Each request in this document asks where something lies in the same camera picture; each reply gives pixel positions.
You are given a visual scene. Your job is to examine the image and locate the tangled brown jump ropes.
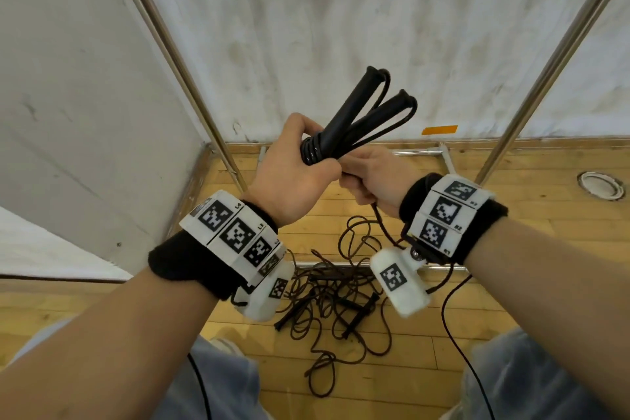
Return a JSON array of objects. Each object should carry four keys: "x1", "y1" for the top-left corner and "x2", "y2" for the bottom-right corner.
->
[{"x1": 274, "y1": 203, "x2": 473, "y2": 398}]

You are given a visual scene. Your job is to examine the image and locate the black jump rope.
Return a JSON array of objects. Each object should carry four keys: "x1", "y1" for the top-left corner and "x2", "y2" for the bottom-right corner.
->
[{"x1": 300, "y1": 66, "x2": 418, "y2": 167}]

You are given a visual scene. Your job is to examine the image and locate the person's right hand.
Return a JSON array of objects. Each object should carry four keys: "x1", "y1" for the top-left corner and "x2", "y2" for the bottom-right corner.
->
[{"x1": 339, "y1": 144, "x2": 425, "y2": 220}]

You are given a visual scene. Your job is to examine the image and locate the steel frame base bar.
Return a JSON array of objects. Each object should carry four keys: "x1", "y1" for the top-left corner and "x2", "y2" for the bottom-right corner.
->
[
  {"x1": 294, "y1": 261, "x2": 468, "y2": 272},
  {"x1": 256, "y1": 141, "x2": 457, "y2": 175}
]

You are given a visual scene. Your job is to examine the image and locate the person's left leg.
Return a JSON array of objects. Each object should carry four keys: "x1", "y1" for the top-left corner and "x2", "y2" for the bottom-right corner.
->
[{"x1": 10, "y1": 319, "x2": 274, "y2": 420}]

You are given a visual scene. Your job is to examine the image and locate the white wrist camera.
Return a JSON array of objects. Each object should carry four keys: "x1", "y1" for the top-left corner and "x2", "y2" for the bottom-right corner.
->
[
  {"x1": 231, "y1": 260, "x2": 296, "y2": 322},
  {"x1": 369, "y1": 246, "x2": 431, "y2": 318}
]

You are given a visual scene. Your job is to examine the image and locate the person's leg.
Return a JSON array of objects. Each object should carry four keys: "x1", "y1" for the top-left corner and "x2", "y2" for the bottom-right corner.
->
[
  {"x1": 10, "y1": 319, "x2": 274, "y2": 420},
  {"x1": 439, "y1": 327, "x2": 616, "y2": 420}
]

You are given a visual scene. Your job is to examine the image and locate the steel frame pole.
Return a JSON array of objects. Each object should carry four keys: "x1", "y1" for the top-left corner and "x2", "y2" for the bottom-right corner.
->
[
  {"x1": 101, "y1": 0, "x2": 249, "y2": 194},
  {"x1": 475, "y1": 0, "x2": 630, "y2": 186}
]

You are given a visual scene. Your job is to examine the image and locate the person's left hand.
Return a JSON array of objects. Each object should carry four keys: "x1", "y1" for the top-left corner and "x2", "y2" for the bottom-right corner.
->
[{"x1": 244, "y1": 113, "x2": 343, "y2": 228}]

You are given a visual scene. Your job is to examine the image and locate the person's right leg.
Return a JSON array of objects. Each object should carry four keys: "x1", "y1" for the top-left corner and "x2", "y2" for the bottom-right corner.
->
[{"x1": 439, "y1": 327, "x2": 616, "y2": 420}]

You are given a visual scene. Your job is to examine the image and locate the round metal floor socket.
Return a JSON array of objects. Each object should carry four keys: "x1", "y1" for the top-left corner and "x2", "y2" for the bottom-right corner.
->
[{"x1": 577, "y1": 171, "x2": 625, "y2": 201}]

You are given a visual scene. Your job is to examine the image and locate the black camera cable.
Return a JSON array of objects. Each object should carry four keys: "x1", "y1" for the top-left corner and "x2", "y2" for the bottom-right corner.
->
[
  {"x1": 187, "y1": 352, "x2": 213, "y2": 420},
  {"x1": 440, "y1": 274, "x2": 495, "y2": 420}
]

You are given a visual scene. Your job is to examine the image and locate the person's left forearm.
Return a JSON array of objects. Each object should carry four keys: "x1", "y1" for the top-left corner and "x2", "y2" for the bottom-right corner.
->
[{"x1": 0, "y1": 266, "x2": 233, "y2": 420}]

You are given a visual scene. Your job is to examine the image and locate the person's right forearm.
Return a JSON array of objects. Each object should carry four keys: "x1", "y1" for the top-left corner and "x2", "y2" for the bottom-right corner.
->
[{"x1": 463, "y1": 215, "x2": 630, "y2": 420}]

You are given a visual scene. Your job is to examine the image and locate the black wristband with marker blocks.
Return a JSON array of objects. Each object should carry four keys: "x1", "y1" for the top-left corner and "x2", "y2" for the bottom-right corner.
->
[
  {"x1": 148, "y1": 190, "x2": 288, "y2": 301},
  {"x1": 399, "y1": 173, "x2": 509, "y2": 265}
]

